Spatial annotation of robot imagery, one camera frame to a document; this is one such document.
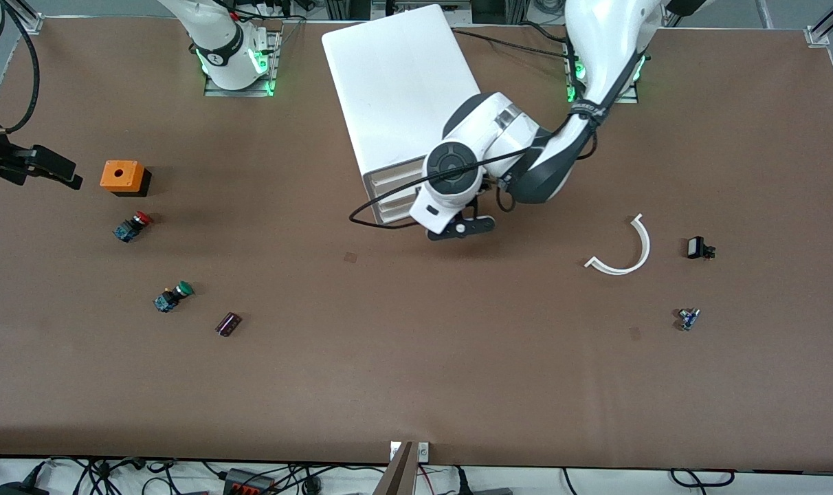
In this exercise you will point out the dark purple capacitor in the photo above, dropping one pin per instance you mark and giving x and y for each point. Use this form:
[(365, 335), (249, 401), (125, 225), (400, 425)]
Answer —
[(228, 324)]

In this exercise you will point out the black switch with white face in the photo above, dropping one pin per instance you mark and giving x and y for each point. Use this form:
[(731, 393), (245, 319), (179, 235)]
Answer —
[(696, 247)]

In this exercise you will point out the wooden post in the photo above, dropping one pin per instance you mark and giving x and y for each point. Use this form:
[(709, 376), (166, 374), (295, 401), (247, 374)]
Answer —
[(397, 474)]

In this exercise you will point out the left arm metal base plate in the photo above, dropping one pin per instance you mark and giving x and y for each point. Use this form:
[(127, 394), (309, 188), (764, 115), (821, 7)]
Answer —
[(629, 96)]

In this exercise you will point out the small white metal bracket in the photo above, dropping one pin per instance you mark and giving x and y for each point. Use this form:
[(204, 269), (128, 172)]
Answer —
[(394, 450), (423, 451)]

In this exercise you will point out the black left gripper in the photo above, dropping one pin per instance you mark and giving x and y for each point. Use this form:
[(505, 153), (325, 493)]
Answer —
[(484, 186)]

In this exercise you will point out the aluminium frame corner post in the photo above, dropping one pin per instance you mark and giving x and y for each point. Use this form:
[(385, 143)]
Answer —
[(825, 27), (31, 26)]

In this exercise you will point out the green push button switch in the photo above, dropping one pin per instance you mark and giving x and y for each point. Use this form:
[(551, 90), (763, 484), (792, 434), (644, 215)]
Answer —
[(172, 297)]

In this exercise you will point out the white drawer cabinet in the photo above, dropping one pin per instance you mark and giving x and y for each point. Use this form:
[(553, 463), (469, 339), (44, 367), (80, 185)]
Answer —
[(396, 82)]

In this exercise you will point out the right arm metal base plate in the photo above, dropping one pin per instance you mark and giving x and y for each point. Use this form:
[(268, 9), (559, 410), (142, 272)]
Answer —
[(272, 75)]

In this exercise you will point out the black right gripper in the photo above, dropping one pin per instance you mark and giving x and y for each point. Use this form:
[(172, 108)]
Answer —
[(4, 162)]

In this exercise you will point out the small blue potentiometer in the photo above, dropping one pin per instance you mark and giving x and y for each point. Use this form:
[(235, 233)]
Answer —
[(689, 319)]

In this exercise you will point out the red push button switch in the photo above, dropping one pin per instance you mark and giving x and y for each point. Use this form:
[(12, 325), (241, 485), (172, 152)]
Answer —
[(131, 227)]

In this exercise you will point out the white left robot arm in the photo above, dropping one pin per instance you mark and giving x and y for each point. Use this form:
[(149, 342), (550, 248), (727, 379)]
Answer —
[(595, 34)]

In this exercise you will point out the white curved plastic strip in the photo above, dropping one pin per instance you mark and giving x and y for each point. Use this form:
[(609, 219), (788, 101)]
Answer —
[(642, 251)]

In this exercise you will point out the orange box with hole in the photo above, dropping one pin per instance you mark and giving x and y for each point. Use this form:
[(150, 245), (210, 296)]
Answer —
[(122, 175)]

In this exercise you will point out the black power plug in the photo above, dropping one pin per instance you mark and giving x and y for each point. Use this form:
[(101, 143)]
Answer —
[(482, 489)]

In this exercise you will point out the black orange power strip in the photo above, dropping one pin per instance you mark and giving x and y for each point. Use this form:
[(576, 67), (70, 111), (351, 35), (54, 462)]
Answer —
[(248, 481)]

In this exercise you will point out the black power adapter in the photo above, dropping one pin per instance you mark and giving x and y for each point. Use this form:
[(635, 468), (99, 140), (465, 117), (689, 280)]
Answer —
[(21, 489)]

